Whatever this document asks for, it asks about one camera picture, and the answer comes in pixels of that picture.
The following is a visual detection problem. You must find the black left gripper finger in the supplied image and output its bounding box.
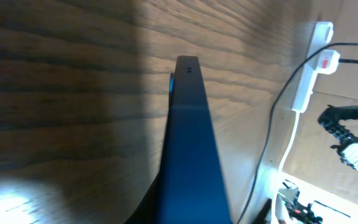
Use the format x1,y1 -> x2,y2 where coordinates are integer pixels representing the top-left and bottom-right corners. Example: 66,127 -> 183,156
124,174 -> 160,224

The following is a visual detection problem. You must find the blue Samsung Galaxy smartphone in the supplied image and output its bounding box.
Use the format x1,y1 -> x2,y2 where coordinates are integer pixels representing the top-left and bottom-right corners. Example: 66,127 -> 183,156
155,55 -> 231,223

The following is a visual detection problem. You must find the black USB charging cable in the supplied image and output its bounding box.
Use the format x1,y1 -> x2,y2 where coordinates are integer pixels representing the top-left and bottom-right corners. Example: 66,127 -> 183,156
236,42 -> 358,224

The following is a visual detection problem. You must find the white power strip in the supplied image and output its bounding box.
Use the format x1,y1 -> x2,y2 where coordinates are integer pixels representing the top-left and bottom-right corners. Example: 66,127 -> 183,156
292,21 -> 334,113

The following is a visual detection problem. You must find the white power strip cord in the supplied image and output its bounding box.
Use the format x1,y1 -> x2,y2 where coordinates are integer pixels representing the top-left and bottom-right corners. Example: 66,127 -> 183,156
270,111 -> 301,224

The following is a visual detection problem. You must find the white USB wall charger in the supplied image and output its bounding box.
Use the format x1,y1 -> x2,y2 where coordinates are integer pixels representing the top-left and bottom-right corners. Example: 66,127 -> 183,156
315,49 -> 341,75

